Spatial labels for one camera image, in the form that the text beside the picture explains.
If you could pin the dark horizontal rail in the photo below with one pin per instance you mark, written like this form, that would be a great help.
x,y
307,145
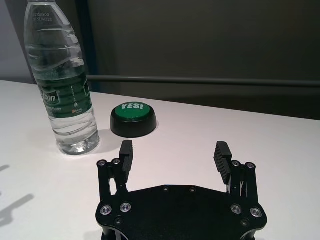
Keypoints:
x,y
200,81

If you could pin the clear water bottle green label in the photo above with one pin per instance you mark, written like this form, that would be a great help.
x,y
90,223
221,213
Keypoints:
x,y
62,87

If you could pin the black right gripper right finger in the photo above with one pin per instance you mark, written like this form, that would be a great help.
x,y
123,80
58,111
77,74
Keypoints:
x,y
223,162

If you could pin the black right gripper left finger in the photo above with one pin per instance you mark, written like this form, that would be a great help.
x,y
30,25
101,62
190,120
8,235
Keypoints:
x,y
126,162

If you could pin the green YES push button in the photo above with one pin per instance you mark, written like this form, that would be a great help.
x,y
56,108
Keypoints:
x,y
133,120

